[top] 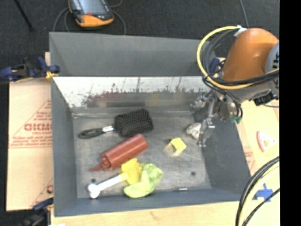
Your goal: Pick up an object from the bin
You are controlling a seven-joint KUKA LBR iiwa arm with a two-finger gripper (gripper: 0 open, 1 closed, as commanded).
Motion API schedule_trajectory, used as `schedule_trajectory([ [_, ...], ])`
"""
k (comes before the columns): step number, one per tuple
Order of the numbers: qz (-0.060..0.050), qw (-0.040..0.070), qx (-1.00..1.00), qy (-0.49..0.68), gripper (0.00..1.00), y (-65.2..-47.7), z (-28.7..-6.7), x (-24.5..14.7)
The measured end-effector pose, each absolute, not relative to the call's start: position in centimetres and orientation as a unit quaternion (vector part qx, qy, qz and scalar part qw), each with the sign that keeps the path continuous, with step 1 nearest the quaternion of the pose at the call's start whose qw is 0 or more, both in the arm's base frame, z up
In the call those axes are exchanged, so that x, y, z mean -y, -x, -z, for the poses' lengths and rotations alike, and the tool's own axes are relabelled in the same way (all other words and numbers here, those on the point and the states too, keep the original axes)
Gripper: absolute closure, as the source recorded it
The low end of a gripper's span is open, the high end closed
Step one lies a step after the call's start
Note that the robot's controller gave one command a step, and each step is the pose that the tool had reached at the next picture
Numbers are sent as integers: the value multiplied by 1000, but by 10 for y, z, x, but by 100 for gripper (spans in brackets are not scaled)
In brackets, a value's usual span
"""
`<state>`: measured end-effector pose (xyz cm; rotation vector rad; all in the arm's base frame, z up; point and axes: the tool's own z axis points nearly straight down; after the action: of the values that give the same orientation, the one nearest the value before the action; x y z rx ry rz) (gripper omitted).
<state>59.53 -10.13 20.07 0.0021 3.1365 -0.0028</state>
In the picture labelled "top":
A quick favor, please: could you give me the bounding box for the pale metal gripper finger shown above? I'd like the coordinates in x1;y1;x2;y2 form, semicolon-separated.
198;123;206;148
203;117;215;147

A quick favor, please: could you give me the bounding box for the white crumpled plastic piece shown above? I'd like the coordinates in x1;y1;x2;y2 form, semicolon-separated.
186;122;203;140

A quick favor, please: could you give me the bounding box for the small yellow box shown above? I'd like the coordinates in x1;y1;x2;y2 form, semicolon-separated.
164;137;188;157

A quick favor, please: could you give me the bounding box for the grey metal bin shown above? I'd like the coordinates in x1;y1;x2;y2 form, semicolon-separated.
48;32;253;218

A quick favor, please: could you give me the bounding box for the pink triangular toy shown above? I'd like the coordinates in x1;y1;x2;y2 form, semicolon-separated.
256;130;277;153

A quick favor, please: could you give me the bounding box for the black hairbrush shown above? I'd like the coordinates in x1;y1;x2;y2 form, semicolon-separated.
78;108;155;140

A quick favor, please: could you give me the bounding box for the yellow-green cloth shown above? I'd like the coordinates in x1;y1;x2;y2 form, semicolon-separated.
123;162;164;199

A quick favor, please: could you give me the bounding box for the red-brown squeeze bottle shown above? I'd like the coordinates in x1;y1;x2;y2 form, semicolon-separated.
90;133;149;172

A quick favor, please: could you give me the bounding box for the yellow and white toy bone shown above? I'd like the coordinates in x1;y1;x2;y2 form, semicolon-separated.
87;158;143;199

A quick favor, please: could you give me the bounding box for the brown cardboard board, red print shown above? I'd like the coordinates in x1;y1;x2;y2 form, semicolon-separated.
5;51;257;212

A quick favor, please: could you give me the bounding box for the black cylinder on white bracket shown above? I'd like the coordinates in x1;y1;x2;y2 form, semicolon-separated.
253;91;275;106

